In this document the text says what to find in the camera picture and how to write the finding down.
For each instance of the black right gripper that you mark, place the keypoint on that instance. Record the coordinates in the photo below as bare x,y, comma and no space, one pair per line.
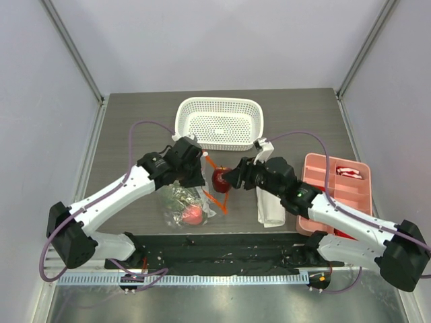
246,174

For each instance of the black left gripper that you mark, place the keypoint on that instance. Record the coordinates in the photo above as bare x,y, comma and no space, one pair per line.
198,179

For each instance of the dark red fake fruit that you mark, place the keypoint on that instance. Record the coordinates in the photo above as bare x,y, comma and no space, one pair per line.
219,184

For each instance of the green fake broccoli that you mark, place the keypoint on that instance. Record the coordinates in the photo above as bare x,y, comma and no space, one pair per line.
175,198

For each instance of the clear zip top bag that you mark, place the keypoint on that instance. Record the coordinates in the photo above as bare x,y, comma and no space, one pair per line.
211,202

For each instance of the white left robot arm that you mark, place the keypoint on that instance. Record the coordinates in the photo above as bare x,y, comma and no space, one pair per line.
73,231

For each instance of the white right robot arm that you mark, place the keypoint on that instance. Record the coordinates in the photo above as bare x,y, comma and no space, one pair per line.
398,252

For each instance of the white folded towel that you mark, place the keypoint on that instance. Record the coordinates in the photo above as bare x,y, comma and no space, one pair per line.
270,211

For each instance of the white perforated plastic basket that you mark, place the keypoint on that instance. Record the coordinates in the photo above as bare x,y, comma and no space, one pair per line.
222,124

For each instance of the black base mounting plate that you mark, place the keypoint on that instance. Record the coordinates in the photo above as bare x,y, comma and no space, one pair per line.
227,254

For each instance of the red white striped packet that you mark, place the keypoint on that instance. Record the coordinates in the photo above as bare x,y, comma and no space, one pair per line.
348,172

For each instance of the pink divided tray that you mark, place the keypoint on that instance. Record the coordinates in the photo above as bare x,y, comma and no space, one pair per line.
352,192

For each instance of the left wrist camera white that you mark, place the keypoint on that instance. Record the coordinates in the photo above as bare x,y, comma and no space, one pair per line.
189,137

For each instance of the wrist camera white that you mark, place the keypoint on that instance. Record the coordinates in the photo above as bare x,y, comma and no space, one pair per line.
264,150
189,137

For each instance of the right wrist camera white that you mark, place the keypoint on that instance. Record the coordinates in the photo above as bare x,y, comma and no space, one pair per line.
264,150

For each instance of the white slotted cable duct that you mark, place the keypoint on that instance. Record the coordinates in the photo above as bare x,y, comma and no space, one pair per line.
122,279

